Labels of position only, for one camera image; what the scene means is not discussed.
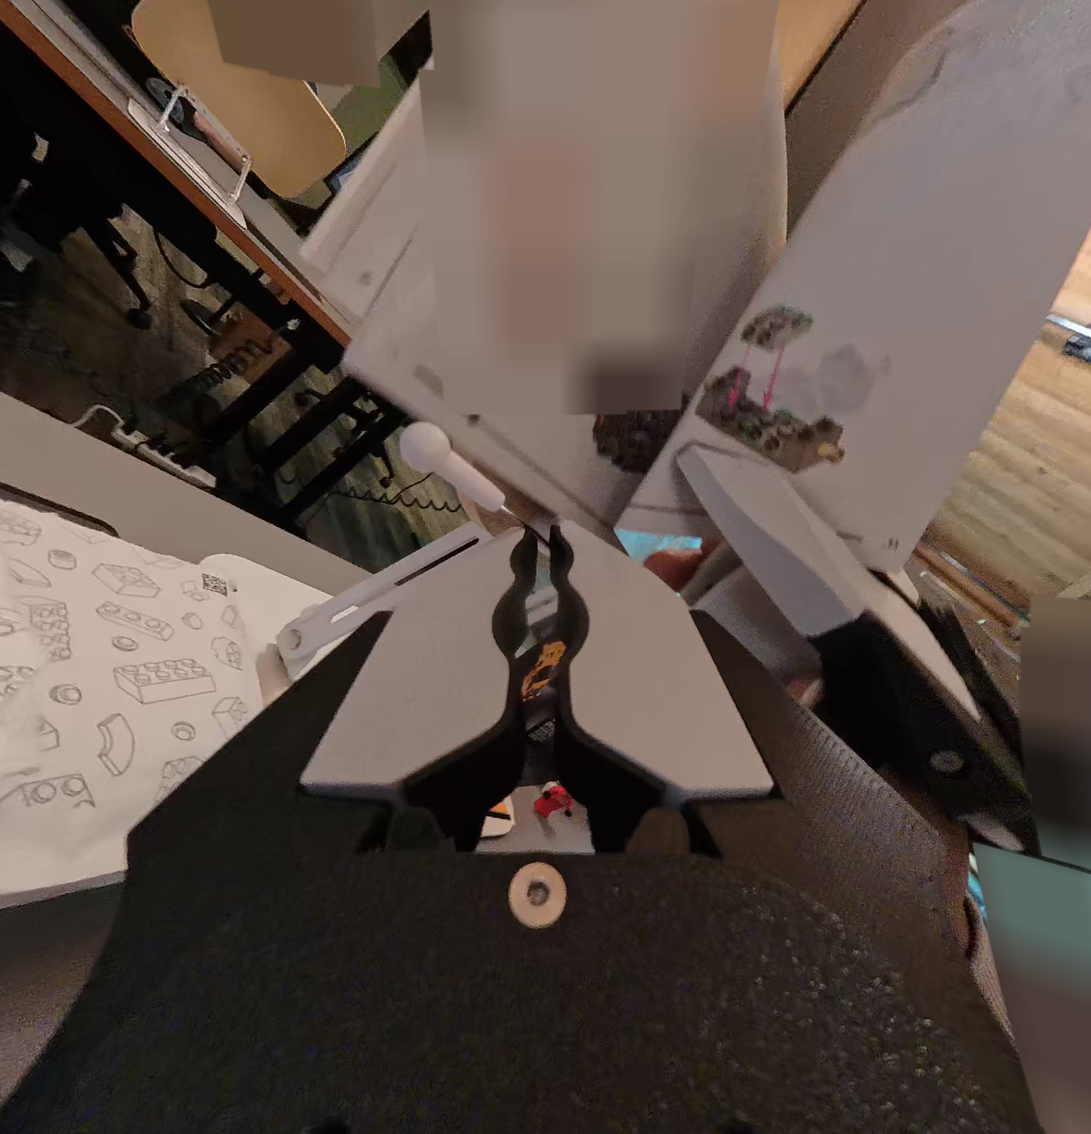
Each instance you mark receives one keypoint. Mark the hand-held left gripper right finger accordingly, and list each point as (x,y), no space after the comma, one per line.
(660,682)

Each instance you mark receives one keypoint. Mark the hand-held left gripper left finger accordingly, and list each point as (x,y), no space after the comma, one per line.
(421,673)

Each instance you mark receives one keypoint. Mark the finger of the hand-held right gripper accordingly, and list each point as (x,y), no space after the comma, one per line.
(758,629)
(776,531)

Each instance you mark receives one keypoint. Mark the brick building instruction booklet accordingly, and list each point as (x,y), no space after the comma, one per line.
(908,221)

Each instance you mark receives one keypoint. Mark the wood-edged office desk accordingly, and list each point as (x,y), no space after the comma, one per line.
(288,274)

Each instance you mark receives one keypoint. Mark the orange sticker sheet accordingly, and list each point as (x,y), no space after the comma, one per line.
(545,664)

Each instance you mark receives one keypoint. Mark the red toy minifigure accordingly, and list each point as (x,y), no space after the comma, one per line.
(552,800)

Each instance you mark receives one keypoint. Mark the printed white paper bag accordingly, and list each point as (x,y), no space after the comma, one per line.
(111,708)

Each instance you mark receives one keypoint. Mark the white power strip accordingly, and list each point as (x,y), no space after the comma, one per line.
(147,443)

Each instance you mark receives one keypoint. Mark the black office chair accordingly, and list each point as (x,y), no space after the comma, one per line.
(120,257)

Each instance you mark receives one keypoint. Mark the rounded wooden stand board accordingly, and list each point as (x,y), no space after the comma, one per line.
(262,115)

